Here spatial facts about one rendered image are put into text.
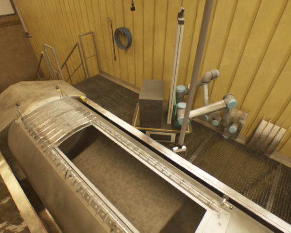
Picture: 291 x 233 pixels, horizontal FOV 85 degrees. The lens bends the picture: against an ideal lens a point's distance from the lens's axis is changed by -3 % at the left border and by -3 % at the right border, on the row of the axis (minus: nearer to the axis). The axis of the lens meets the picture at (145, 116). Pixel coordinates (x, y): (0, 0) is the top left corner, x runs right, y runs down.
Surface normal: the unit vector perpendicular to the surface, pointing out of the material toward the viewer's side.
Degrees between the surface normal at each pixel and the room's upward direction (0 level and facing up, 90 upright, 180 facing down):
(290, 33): 90
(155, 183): 58
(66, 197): 42
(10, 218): 0
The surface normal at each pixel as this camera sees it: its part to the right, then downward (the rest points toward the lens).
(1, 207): 0.00, -0.76
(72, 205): -0.44, -0.23
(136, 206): -0.20, -0.57
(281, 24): -0.65, 0.49
